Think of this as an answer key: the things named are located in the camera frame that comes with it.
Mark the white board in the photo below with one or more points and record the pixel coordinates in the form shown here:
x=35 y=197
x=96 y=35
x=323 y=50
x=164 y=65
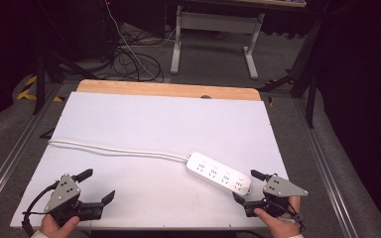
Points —
x=162 y=122

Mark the yellow black floor tape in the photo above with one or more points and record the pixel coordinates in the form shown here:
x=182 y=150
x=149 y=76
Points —
x=29 y=82

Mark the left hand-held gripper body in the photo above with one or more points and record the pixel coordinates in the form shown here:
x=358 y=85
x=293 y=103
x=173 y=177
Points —
x=62 y=194

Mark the aluminium floor rail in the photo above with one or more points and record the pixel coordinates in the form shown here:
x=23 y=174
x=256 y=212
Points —
x=10 y=165
x=324 y=172

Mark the black metal stand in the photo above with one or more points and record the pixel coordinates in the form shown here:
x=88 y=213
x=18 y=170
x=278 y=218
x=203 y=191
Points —
x=311 y=99
x=39 y=86

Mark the person's left hand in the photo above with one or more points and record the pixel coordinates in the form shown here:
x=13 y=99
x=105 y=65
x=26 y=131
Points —
x=57 y=228

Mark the person's right hand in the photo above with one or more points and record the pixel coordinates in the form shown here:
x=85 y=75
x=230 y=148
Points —
x=281 y=226

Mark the white desk frame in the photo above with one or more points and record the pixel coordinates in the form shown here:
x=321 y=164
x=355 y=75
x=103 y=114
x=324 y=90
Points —
x=211 y=22

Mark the white power strip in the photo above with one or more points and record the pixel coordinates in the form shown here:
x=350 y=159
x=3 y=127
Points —
x=218 y=173

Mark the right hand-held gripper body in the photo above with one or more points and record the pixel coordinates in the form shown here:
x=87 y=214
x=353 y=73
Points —
x=282 y=189

